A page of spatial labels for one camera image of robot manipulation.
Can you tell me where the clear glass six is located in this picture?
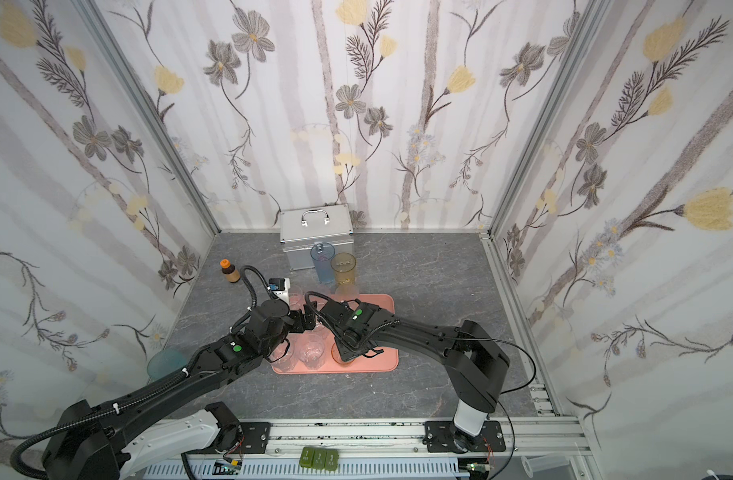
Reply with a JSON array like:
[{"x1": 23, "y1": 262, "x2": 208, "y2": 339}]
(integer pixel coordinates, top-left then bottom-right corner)
[{"x1": 296, "y1": 335, "x2": 326, "y2": 370}]

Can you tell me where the clear glass one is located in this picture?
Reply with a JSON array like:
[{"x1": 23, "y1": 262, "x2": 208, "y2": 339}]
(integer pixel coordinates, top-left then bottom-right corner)
[{"x1": 288, "y1": 285, "x2": 304, "y2": 310}]

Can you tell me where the pink plastic cup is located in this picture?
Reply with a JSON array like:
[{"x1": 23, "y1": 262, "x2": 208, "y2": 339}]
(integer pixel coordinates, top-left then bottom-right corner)
[{"x1": 330, "y1": 344, "x2": 354, "y2": 368}]

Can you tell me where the brown bottle orange cap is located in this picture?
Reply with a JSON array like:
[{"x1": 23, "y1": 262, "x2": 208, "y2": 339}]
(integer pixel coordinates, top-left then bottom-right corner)
[{"x1": 220, "y1": 259, "x2": 242, "y2": 283}]

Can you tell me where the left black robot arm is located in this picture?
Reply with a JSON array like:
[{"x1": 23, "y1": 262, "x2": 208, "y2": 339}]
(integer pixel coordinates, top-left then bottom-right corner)
[{"x1": 10, "y1": 299, "x2": 316, "y2": 479}]

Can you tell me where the pink plastic tray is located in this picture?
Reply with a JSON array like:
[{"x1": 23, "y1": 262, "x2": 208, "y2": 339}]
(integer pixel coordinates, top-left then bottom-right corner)
[{"x1": 270, "y1": 322, "x2": 400, "y2": 375}]

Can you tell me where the yellow plastic tumbler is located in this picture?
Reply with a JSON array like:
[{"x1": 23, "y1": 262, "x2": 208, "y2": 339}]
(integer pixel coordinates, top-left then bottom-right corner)
[{"x1": 330, "y1": 252, "x2": 358, "y2": 286}]

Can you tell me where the blue plastic tumbler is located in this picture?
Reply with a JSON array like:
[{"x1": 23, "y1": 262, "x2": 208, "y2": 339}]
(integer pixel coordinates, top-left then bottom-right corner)
[{"x1": 310, "y1": 242, "x2": 336, "y2": 286}]

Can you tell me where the green terminal block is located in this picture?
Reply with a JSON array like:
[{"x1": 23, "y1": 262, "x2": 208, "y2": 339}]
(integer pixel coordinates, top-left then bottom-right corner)
[{"x1": 298, "y1": 446, "x2": 340, "y2": 472}]

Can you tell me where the silver aluminium case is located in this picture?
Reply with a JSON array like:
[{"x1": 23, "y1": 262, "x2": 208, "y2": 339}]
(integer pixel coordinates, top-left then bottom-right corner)
[{"x1": 278, "y1": 205, "x2": 354, "y2": 271}]

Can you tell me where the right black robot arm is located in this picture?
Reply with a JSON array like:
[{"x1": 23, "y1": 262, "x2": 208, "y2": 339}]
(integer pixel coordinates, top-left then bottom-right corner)
[{"x1": 316, "y1": 299, "x2": 529, "y2": 453}]

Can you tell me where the clear glass five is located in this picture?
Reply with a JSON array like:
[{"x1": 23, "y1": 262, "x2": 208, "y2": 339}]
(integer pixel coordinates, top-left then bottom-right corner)
[{"x1": 268, "y1": 341, "x2": 298, "y2": 374}]

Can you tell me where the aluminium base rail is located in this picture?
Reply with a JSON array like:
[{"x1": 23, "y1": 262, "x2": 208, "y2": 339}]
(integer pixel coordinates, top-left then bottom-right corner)
[{"x1": 127, "y1": 417, "x2": 602, "y2": 479}]

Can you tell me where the teal plastic cup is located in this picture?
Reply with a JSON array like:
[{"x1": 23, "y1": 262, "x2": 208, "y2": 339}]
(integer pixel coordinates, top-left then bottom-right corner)
[{"x1": 146, "y1": 348, "x2": 188, "y2": 381}]

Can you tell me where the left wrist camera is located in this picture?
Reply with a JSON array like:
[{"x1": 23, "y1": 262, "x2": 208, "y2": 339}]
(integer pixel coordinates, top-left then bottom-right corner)
[{"x1": 268, "y1": 277, "x2": 290, "y2": 304}]

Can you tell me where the frosted white cup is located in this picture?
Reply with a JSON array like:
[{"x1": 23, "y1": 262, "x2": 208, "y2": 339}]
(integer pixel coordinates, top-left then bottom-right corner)
[{"x1": 336, "y1": 283, "x2": 360, "y2": 300}]

